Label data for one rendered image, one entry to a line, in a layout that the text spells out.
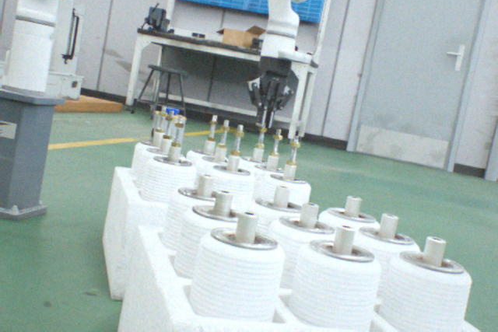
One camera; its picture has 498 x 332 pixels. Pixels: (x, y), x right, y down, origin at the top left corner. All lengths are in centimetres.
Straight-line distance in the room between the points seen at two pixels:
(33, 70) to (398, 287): 113
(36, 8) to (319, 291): 116
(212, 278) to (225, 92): 595
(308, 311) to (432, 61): 575
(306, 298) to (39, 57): 110
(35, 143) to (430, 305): 114
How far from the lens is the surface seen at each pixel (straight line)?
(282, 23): 150
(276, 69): 149
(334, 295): 73
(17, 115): 166
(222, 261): 69
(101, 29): 712
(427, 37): 644
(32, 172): 170
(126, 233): 119
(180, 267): 83
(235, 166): 127
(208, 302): 71
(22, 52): 168
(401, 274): 79
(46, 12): 169
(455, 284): 79
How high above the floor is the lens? 42
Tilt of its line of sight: 5 degrees down
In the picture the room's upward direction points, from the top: 11 degrees clockwise
